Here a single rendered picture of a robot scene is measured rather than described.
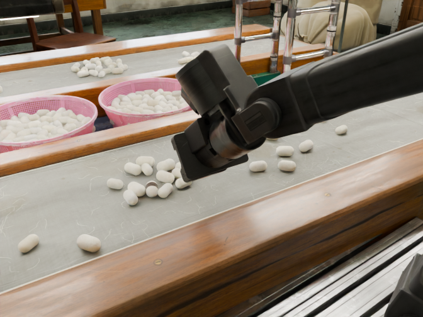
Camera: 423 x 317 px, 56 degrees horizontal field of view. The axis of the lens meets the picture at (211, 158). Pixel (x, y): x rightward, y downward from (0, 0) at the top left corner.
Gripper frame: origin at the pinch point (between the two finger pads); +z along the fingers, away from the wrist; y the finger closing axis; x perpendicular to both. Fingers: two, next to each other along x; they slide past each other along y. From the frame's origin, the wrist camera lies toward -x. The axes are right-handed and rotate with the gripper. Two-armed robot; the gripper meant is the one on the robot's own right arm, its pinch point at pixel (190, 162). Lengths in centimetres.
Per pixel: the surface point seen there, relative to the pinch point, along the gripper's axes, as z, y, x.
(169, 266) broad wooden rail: -7.6, 10.8, 13.2
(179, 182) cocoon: 6.9, 0.2, 2.0
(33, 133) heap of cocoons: 38.0, 18.8, -21.0
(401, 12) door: 231, -414, -126
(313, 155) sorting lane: 5.8, -29.0, 5.1
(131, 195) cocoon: 6.7, 9.1, 1.9
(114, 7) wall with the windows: 444, -155, -290
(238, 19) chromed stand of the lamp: 36, -45, -42
